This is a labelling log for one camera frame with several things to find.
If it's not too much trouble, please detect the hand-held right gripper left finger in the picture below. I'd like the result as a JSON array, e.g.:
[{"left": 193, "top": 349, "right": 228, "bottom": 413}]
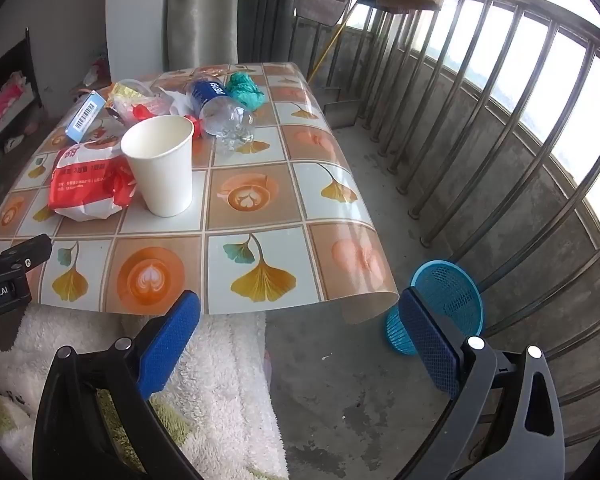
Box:
[{"left": 32, "top": 290, "right": 203, "bottom": 480}]

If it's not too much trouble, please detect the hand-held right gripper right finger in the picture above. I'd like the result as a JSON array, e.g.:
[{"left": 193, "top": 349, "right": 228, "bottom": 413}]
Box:
[{"left": 395, "top": 287, "right": 566, "bottom": 480}]

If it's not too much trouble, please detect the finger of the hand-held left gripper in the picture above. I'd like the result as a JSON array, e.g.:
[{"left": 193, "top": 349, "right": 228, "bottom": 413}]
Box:
[{"left": 0, "top": 233, "right": 54, "bottom": 283}]

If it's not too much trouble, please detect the blue mesh basket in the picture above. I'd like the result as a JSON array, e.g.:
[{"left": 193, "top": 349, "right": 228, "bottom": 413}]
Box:
[{"left": 385, "top": 260, "right": 485, "bottom": 356}]

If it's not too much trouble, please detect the red and white snack bag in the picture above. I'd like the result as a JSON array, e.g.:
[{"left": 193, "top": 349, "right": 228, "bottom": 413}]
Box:
[{"left": 47, "top": 140, "right": 140, "bottom": 222}]

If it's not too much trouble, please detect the blue cardboard box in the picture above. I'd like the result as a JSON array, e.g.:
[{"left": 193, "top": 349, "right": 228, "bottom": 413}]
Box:
[{"left": 64, "top": 90, "right": 106, "bottom": 143}]

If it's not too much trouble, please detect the white paper cup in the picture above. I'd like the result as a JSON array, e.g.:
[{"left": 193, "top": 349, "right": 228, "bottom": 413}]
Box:
[{"left": 120, "top": 114, "right": 196, "bottom": 218}]

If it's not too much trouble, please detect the clear red yellow snack wrapper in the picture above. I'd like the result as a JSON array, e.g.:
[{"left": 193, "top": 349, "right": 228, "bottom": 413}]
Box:
[{"left": 107, "top": 95, "right": 203, "bottom": 136}]

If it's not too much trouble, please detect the clear plastic bowl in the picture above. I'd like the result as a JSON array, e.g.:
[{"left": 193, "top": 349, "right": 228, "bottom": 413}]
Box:
[{"left": 111, "top": 78, "right": 156, "bottom": 111}]

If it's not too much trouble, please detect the white tissue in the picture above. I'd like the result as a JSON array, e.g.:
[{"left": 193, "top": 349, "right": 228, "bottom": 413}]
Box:
[{"left": 155, "top": 85, "right": 201, "bottom": 121}]

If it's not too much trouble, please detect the clear plastic bottle blue label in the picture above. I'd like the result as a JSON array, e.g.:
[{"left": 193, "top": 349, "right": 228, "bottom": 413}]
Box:
[{"left": 190, "top": 77, "right": 257, "bottom": 156}]

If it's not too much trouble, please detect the green plastic bag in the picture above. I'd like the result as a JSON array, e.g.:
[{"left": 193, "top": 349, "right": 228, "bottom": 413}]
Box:
[{"left": 225, "top": 72, "right": 267, "bottom": 110}]

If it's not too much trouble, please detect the white fluffy blanket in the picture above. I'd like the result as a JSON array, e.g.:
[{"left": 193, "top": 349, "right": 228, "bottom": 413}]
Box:
[{"left": 0, "top": 305, "right": 291, "bottom": 480}]

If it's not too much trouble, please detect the row of shoes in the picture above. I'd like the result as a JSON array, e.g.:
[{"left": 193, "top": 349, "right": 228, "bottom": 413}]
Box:
[{"left": 0, "top": 120, "right": 41, "bottom": 166}]

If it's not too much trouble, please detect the metal railing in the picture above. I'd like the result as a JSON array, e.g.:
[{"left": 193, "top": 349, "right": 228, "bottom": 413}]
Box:
[{"left": 280, "top": 0, "right": 600, "bottom": 461}]

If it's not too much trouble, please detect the ginkgo patterned tablecloth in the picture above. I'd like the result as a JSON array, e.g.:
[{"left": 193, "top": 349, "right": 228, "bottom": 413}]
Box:
[{"left": 0, "top": 62, "right": 401, "bottom": 326}]

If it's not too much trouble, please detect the pile of clothes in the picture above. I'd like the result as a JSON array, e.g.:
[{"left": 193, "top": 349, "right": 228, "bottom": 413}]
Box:
[{"left": 82, "top": 54, "right": 112, "bottom": 87}]

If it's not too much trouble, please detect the grey metal box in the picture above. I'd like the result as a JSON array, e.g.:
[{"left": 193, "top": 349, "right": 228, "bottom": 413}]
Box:
[{"left": 322, "top": 85, "right": 365, "bottom": 129}]

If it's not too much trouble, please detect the grey curtain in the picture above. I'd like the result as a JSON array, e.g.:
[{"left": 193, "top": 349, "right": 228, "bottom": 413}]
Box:
[{"left": 166, "top": 0, "right": 241, "bottom": 73}]

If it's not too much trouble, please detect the yellow broom stick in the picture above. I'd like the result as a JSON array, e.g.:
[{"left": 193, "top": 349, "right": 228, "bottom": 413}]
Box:
[{"left": 307, "top": 7, "right": 358, "bottom": 83}]

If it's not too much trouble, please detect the dark metal door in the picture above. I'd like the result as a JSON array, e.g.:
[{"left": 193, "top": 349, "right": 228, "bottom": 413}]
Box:
[{"left": 237, "top": 0, "right": 301, "bottom": 66}]

